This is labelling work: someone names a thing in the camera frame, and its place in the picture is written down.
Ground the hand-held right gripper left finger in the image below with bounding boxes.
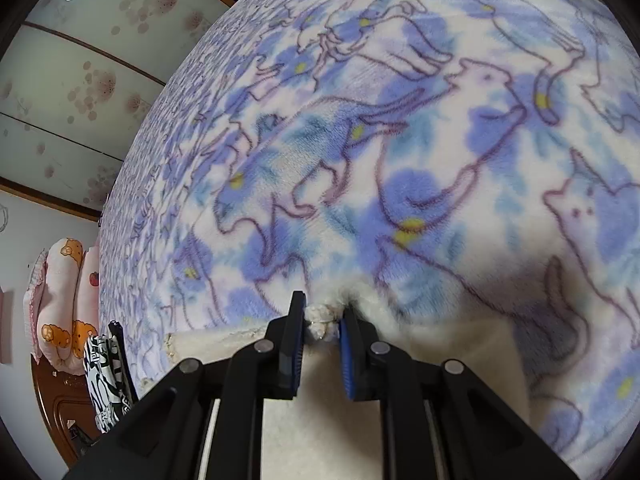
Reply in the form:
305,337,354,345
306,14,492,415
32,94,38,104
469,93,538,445
62,290,308,480

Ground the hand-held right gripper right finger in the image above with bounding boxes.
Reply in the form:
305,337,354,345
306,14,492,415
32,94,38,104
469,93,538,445
339,307,581,480

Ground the cream fluffy sweater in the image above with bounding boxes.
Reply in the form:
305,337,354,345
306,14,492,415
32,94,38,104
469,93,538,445
162,290,531,480

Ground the black and white printed cloth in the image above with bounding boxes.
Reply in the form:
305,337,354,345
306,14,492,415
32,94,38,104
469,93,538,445
82,332,138,433

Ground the floral cat print blanket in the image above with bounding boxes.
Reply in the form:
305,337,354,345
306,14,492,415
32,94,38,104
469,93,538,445
97,0,640,480

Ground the bear print pillow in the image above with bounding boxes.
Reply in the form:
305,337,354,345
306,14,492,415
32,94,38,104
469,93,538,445
37,237,101,376

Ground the brown wooden headboard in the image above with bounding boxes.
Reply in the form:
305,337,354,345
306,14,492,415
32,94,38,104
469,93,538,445
30,350,103,466

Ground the floral sliding wardrobe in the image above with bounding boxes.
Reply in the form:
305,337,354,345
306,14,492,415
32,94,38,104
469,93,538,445
0,0,236,221

